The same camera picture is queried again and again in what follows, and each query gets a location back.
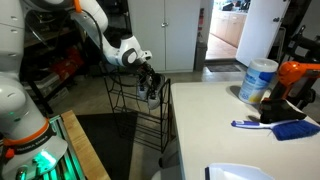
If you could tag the red item on shelf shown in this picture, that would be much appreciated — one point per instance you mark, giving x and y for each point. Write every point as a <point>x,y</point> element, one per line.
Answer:
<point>66,63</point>

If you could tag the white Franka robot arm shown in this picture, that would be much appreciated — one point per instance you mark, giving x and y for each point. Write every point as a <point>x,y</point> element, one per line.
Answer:
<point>13,100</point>

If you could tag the aluminium base frame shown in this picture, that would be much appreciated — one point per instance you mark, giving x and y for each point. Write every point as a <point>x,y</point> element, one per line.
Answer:
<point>70,166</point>

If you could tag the dark storage shelf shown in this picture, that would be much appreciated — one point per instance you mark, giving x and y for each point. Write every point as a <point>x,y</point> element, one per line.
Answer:
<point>43,36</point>

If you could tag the white door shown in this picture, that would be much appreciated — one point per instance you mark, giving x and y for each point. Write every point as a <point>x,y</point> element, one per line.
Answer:
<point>260,33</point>

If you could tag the red wall fixture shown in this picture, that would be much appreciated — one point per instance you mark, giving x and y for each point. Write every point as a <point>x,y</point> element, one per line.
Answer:
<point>201,16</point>

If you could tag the white wipes canister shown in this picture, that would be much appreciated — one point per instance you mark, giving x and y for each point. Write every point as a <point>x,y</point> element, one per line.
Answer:
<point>256,83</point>

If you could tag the black floor mat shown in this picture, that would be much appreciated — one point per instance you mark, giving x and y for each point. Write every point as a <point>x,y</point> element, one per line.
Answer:
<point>103,143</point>

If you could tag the white box on shelf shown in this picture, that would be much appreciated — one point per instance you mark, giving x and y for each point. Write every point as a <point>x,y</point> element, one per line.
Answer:
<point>46,83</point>

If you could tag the wooden base board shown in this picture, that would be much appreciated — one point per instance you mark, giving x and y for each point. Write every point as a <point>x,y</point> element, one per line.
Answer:
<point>83,150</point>

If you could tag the orange power tool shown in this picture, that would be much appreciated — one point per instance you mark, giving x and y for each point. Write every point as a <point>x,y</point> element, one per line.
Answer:
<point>295,71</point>

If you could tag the grey door mat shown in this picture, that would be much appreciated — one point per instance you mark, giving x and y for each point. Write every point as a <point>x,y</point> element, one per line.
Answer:
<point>223,68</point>

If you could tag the wooden kitchen cabinets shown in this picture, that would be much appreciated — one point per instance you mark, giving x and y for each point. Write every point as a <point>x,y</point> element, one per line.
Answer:
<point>230,28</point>

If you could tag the grey trash bin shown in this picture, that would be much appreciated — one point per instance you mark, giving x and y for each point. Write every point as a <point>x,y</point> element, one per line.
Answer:
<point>200,53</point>

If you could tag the white cabinet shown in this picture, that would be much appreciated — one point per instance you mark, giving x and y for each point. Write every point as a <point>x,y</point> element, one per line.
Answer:
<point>176,33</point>

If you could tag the black machine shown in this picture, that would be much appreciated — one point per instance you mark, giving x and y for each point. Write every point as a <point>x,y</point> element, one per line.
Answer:
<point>305,43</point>

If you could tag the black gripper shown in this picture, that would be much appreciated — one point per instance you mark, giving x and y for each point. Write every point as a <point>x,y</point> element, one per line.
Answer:
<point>145,70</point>

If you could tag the blue dust brush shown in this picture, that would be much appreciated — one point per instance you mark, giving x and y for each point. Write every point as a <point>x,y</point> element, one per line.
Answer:
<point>293,130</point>

